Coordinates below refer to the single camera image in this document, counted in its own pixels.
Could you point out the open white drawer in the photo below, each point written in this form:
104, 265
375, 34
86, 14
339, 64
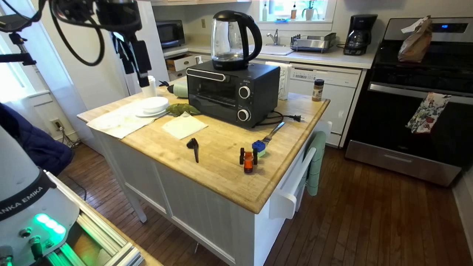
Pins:
183, 63

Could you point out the blue sponge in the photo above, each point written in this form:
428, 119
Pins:
282, 20

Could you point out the black coffee maker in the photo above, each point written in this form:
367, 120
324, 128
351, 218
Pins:
358, 36

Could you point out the white kitchen island cart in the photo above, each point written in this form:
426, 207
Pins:
212, 216

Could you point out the pale green container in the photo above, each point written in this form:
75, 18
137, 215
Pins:
180, 88

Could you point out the black camera on tripod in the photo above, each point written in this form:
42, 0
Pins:
17, 24

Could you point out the dark blue jacket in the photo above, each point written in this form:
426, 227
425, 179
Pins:
30, 142

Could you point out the green hanging towel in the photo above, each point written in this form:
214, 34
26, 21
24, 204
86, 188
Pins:
317, 163

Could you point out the white cup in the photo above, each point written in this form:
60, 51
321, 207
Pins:
150, 88

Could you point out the orange black toy car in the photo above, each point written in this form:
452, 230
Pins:
249, 162

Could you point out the white dishwasher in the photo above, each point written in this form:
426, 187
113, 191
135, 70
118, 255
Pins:
341, 98

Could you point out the green cloth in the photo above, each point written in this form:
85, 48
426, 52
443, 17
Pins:
180, 108

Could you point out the black microwave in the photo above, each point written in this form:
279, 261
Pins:
171, 34

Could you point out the white windowsill pot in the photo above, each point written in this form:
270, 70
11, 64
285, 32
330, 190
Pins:
308, 12

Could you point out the white wall outlet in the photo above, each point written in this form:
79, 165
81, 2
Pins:
57, 125

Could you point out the white towel bar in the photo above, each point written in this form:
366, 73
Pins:
290, 190

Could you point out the white panel door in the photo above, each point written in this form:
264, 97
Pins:
157, 60

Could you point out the black toaster oven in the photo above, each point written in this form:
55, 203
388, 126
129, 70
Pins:
222, 97

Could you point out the spice jar with black lid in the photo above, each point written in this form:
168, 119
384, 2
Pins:
319, 91

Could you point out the small white napkin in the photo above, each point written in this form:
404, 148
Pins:
184, 126

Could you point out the metal dish rack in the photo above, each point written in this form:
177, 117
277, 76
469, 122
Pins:
311, 43

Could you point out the large white paper towel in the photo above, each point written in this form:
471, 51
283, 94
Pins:
119, 123

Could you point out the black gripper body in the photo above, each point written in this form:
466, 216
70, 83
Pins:
119, 15

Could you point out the white soap bottle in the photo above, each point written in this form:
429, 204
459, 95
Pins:
265, 12

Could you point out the chrome sink faucet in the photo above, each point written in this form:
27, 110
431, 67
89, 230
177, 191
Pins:
274, 37

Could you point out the black glass electric kettle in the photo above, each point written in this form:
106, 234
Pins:
231, 39

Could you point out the small orange-label bottle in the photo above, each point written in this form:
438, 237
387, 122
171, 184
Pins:
293, 12

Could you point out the aluminium robot stand frame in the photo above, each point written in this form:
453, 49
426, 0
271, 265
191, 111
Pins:
106, 241

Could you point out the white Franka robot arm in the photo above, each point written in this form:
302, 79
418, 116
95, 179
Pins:
23, 197

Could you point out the stack of white plates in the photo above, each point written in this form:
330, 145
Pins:
152, 105

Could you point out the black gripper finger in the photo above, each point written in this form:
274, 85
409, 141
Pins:
125, 54
143, 64

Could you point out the black steel kitchen stove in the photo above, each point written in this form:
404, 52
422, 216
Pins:
419, 119

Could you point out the brown paper bag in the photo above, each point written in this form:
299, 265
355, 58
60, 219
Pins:
415, 45

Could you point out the white kitchen counter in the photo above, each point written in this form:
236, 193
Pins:
335, 60

